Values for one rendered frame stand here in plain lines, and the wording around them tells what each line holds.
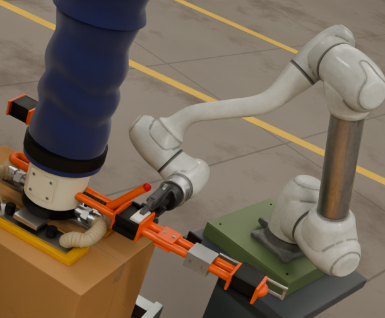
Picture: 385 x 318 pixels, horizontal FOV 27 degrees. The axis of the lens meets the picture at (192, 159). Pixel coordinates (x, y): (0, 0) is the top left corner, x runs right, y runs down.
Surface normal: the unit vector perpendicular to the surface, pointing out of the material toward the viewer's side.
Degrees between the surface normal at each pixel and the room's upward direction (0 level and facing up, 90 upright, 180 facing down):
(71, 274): 0
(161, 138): 60
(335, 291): 0
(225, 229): 1
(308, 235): 104
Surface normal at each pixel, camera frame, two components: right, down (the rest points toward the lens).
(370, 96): 0.40, 0.44
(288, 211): -0.82, -0.06
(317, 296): 0.29, -0.83
